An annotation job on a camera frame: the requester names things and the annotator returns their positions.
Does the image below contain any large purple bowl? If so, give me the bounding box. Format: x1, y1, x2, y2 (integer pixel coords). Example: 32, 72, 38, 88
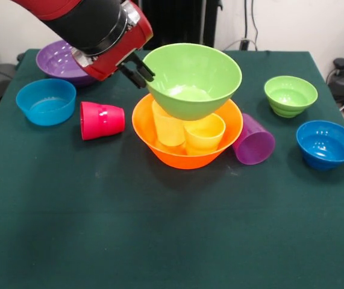
36, 40, 101, 89

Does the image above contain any small green bowl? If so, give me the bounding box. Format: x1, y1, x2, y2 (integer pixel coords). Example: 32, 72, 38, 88
263, 75, 319, 119

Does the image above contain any purple cup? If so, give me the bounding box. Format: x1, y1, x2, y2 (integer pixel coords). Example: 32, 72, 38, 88
231, 113, 277, 166

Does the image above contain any red cup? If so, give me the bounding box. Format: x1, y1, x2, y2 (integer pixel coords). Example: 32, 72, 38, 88
80, 101, 126, 141

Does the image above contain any dark blue bowl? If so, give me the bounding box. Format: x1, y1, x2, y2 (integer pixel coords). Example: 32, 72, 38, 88
295, 120, 344, 172

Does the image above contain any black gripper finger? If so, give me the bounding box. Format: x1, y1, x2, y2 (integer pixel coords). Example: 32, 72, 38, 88
119, 64, 149, 90
130, 53, 156, 83

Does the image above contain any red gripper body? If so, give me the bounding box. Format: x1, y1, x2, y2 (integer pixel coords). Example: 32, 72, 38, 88
82, 0, 155, 82

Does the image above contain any dark green table cloth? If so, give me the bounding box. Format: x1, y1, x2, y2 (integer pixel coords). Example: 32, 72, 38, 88
0, 48, 344, 289

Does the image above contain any translucent yellow-green cup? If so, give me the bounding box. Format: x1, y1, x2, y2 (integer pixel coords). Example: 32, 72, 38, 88
151, 100, 187, 148

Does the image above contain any black hanging cable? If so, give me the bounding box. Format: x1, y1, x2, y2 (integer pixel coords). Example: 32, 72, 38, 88
239, 0, 261, 51

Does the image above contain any large green bowl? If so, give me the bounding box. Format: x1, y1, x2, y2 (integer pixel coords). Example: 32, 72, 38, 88
142, 43, 243, 122

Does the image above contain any large orange bowl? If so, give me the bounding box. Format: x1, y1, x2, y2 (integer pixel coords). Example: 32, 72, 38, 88
131, 93, 244, 170

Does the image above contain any yellow cup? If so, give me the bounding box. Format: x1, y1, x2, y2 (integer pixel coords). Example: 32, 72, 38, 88
183, 113, 227, 156

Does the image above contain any light blue bowl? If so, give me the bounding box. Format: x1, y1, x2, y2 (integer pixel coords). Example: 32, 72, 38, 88
15, 78, 77, 126

